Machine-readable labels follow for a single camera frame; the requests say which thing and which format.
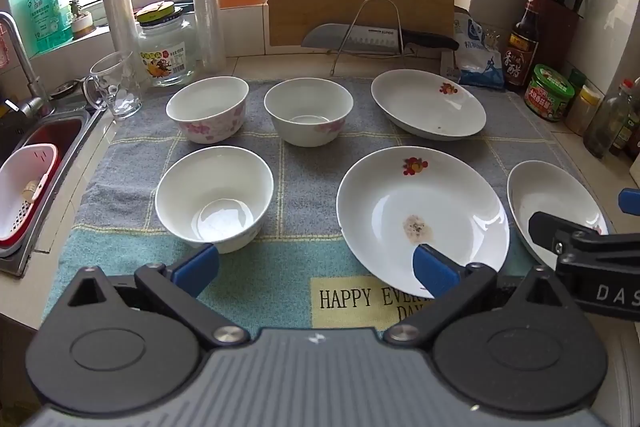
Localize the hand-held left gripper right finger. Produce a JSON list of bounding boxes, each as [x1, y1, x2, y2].
[[382, 244, 568, 350]]

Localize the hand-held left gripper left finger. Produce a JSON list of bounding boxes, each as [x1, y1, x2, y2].
[[67, 243, 251, 350]]

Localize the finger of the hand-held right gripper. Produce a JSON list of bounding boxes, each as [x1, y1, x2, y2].
[[618, 188, 640, 214], [529, 212, 611, 269]]

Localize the stained white red-flower plate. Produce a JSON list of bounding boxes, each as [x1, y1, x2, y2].
[[336, 146, 511, 300]]

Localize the large plain white bowl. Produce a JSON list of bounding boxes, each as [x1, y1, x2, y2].
[[154, 146, 275, 255]]

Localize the pink floral white bowl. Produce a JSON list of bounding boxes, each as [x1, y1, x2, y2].
[[166, 76, 250, 145]]

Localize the white bowl small pink flowers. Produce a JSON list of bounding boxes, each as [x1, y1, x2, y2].
[[263, 78, 354, 148]]

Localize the green label oil bottle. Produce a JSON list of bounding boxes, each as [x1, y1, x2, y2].
[[610, 104, 640, 158]]

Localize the red cap glass bottle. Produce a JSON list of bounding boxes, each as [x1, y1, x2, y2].
[[582, 79, 635, 159]]

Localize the yellow spice jar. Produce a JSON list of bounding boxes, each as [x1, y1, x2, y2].
[[565, 84, 603, 136]]

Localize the green lid sauce jar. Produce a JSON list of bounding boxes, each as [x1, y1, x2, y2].
[[524, 64, 575, 122]]

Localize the grey blue checked towel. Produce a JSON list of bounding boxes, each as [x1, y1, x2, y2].
[[42, 77, 601, 338]]

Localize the steel sink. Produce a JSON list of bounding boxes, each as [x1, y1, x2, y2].
[[0, 104, 103, 278]]

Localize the dark vinegar bottle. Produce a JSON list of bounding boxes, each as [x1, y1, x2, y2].
[[507, 0, 543, 90]]

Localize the dark red knife block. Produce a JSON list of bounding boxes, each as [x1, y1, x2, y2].
[[535, 0, 581, 78]]

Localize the clear glass mug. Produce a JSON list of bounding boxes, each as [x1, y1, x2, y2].
[[82, 52, 144, 122]]

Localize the white blue salt bag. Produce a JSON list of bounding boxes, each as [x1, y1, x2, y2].
[[452, 7, 507, 88]]

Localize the white colander basket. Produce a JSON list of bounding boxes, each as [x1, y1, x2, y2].
[[0, 143, 62, 240]]

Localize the red plastic basin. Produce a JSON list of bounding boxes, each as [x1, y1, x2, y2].
[[0, 117, 85, 245]]

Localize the glass jar yellow label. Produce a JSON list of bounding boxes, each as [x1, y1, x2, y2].
[[135, 0, 197, 88]]

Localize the small potted plant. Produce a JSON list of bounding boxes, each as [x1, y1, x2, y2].
[[67, 0, 96, 38]]

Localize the short plastic wrap roll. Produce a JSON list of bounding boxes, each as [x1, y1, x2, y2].
[[98, 0, 141, 72]]

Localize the metal faucet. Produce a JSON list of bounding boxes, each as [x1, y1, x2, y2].
[[0, 12, 56, 118]]

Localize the black-handled kitchen knife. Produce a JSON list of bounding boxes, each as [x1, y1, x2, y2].
[[301, 23, 460, 54]]

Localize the metal wire rack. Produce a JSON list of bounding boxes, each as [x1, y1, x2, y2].
[[327, 0, 416, 76]]

